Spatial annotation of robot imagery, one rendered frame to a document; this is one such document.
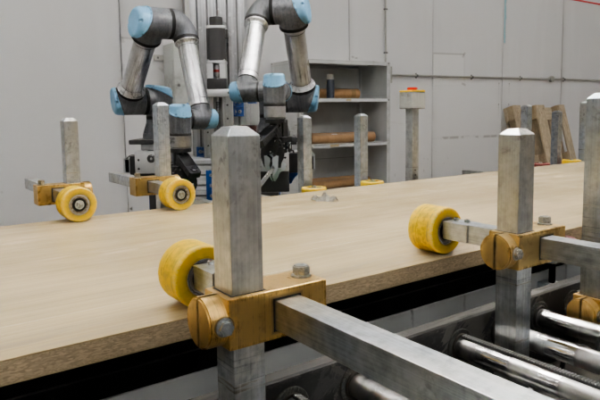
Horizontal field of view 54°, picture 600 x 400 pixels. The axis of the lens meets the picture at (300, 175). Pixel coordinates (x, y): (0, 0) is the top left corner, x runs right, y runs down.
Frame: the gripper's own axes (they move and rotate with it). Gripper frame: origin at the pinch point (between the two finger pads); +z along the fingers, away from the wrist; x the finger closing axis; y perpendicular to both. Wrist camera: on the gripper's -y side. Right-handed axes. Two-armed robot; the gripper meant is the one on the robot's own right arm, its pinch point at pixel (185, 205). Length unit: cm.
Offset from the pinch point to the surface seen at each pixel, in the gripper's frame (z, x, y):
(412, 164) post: -12, -78, -33
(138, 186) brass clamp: -12.9, 29.1, -33.9
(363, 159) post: -15, -54, -33
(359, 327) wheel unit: -16, 55, -153
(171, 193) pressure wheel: -13, 28, -52
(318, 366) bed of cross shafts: -3, 46, -136
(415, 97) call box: -37, -78, -34
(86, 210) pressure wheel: -11, 49, -52
